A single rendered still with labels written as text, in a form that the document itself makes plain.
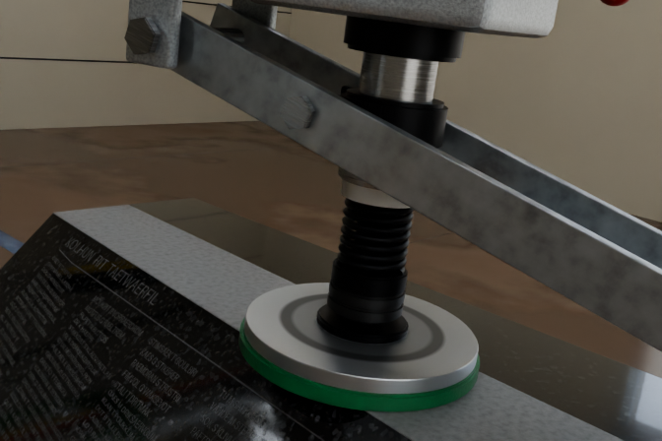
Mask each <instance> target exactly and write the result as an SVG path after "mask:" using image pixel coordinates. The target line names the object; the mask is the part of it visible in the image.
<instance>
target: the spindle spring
mask: <svg viewBox="0 0 662 441"><path fill-rule="evenodd" d="M345 205H346V206H347V207H346V208H344V211H343V213H344V215H345V216H344V217H343V218H342V223H343V225H342V227H341V231H342V233H343V234H341V235H340V241H341V243H340V244H339V246H338V248H339V250H340V252H339V253H338V254H337V258H338V260H339V261H340V262H341V263H343V264H344V265H346V266H348V267H351V268H354V269H358V270H363V271H370V272H390V271H394V272H395V273H399V274H404V273H405V267H404V266H405V264H406V261H407V259H406V255H407V254H408V249H407V247H408V246H409V239H408V238H409V237H410V235H411V232H410V229H411V227H412V222H411V220H412V218H413V217H414V215H413V209H412V208H407V209H394V208H378V207H371V206H366V205H362V204H358V202H356V201H353V200H350V199H348V198H347V199H346V200H345ZM356 212H360V213H364V214H369V215H376V216H398V217H397V218H378V217H370V216H365V215H361V214H358V213H356ZM355 221H360V222H365V223H371V224H380V225H396V224H397V225H396V226H373V225H366V224H362V223H358V222H355ZM354 230H356V231H360V232H365V233H371V234H382V235H390V234H395V235H393V236H374V235H367V234H362V233H358V232H355V231H354ZM351 239H352V240H351ZM355 240H358V241H362V242H368V243H377V244H393V243H394V245H371V244H364V243H360V242H357V241H355ZM349 247H350V248H349ZM353 249H355V250H359V251H364V252H369V253H383V254H384V253H392V254H388V255H373V254H365V253H361V252H358V251H354V250H353ZM348 257H350V258H353V259H357V260H361V261H367V262H376V263H387V262H391V263H388V264H371V263H364V262H359V261H356V260H353V259H350V258H348Z"/></svg>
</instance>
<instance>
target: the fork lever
mask: <svg viewBox="0 0 662 441"><path fill-rule="evenodd" d="M160 36H161V33H160V32H159V30H158V28H157V27H156V25H155V23H154V22H153V20H152V18H139V19H133V20H130V21H129V25H128V28H127V31H126V35H125V37H124V38H125V40H126V42H127V43H128V45H129V47H130V49H131V50H132V52H133V54H147V53H155V52H156V48H157V45H158V42H159V39H160ZM170 70H171V71H173V72H175V73H177V74H178V75H180V76H182V77H184V78H185V79H187V80H189V81H190V82H192V83H194V84H196V85H197V86H199V87H201V88H203V89H204V90H206V91H208V92H210V93H211V94H213V95H216V96H217V97H219V98H221V99H223V100H224V101H226V102H228V103H229V104H231V105H233V106H235V107H236V108H238V109H240V110H242V111H243V112H245V113H247V114H249V115H250V116H252V117H254V118H256V119H257V120H259V121H261V122H262V123H264V124H266V125H268V126H269V127H271V128H273V129H275V130H276V131H278V132H280V133H282V134H283V135H285V136H287V137H289V138H290V139H292V140H294V141H296V142H297V143H299V144H301V145H302V146H304V147H306V148H308V149H309V150H311V151H313V152H315V153H316V154H318V155H320V156H322V157H323V158H326V159H328V160H329V161H331V162H333V163H334V164H336V165H338V166H340V167H341V168H343V169H345V170H347V171H348V172H350V173H352V174H354V175H355V176H356V177H358V178H360V179H361V180H363V181H365V182H367V183H368V184H370V185H372V186H373V187H375V188H377V189H379V190H380V191H382V192H384V193H386V194H387V195H389V196H391V197H393V198H394V199H396V200H398V201H400V202H401V203H403V204H405V205H406V206H408V207H410V208H412V209H413V210H415V211H417V212H419V213H420V214H422V215H424V216H426V217H427V218H429V219H431V220H433V221H435V222H437V223H438V224H440V225H442V226H444V227H445V228H447V229H449V230H451V231H452V232H454V233H456V234H458V235H459V236H461V237H463V238H465V239H466V240H468V241H470V242H472V243H473V244H475V245H477V246H478V247H480V248H482V249H484V250H485V251H487V252H489V253H491V254H492V255H494V256H496V257H498V258H499V259H501V260H502V261H504V262H505V263H507V264H509V265H510V266H512V267H514V268H516V269H517V270H519V271H521V272H523V273H524V274H526V275H528V276H530V277H531V278H533V279H535V280H537V281H538V282H540V283H542V284H544V285H546V286H548V287H549V288H551V289H553V290H555V291H556V292H558V293H560V294H562V295H563V296H565V297H567V298H569V299H570V300H572V301H574V302H576V303H577V304H579V305H581V306H582V307H584V308H586V309H588V310H589V311H591V312H593V313H595V314H596V315H598V316H600V317H602V318H603V319H605V320H607V321H609V322H610V323H612V324H614V325H616V326H617V327H619V328H621V329H622V330H624V331H626V332H628V333H629V334H631V335H633V336H635V337H636V338H638V339H640V340H642V341H643V342H645V343H647V344H649V345H650V346H652V347H654V348H656V349H658V350H660V351H661V352H662V231H661V230H659V229H657V228H655V227H653V226H651V225H649V224H647V223H646V222H644V221H642V220H639V219H637V218H635V217H633V216H631V215H629V214H627V213H625V212H624V211H622V210H620V209H618V208H616V207H614V206H612V205H610V204H608V203H606V202H604V201H602V200H600V199H599V198H597V197H595V196H593V195H591V194H589V193H587V192H585V191H583V190H581V189H579V188H577V187H576V186H574V185H572V184H570V183H568V182H566V181H564V180H562V179H560V178H558V177H556V176H554V175H553V174H552V173H550V172H548V171H546V170H544V169H542V168H540V167H538V166H536V165H534V164H532V163H530V162H529V161H527V160H525V159H523V158H521V157H518V156H516V155H514V154H512V153H510V152H508V151H507V150H505V149H503V148H501V147H499V146H497V145H495V144H493V143H491V142H489V141H487V140H485V139H484V138H482V137H480V136H478V135H476V134H474V133H472V132H470V131H468V130H466V129H464V128H462V127H460V126H459V125H457V124H455V123H453V122H451V121H449V120H447V119H446V124H445V130H444V136H443V142H442V147H440V148H435V147H433V146H432V145H430V144H428V143H426V142H424V141H422V140H420V139H419V138H417V137H415V136H413V135H411V134H409V133H407V132H406V131H404V130H402V129H400V128H398V127H396V126H394V125H392V124H391V123H389V122H387V121H385V120H383V119H381V118H379V117H378V116H376V115H374V114H372V113H370V112H368V111H366V110H365V109H363V108H361V107H359V106H357V105H355V104H353V103H352V102H350V101H348V100H346V99H344V98H342V97H340V95H341V88H342V87H343V86H352V87H357V88H358V87H359V84H360V76H361V74H359V73H357V72H355V71H353V70H351V69H349V68H347V67H345V66H343V65H342V64H340V63H338V62H336V61H334V60H332V59H330V58H328V57H326V56H324V55H322V54H320V53H319V52H317V51H315V50H313V49H311V48H309V47H307V46H305V45H303V44H301V43H299V42H297V41H296V40H294V39H292V38H290V37H288V36H286V35H284V34H282V33H280V32H278V31H275V30H273V29H272V28H270V27H268V26H266V25H264V24H262V23H260V22H258V21H256V20H254V19H252V18H250V17H249V16H247V15H245V14H243V13H241V12H239V11H238V10H236V9H234V8H232V7H230V6H228V5H226V4H224V3H218V4H217V7H216V10H215V13H214V16H213V19H212V22H211V24H210V25H209V26H208V25H206V24H204V23H202V22H200V21H199V20H197V19H195V18H193V17H191V16H189V15H187V14H186V13H184V12H182V11H181V24H180V36H179V47H178V59H177V66H176V68H174V69H170Z"/></svg>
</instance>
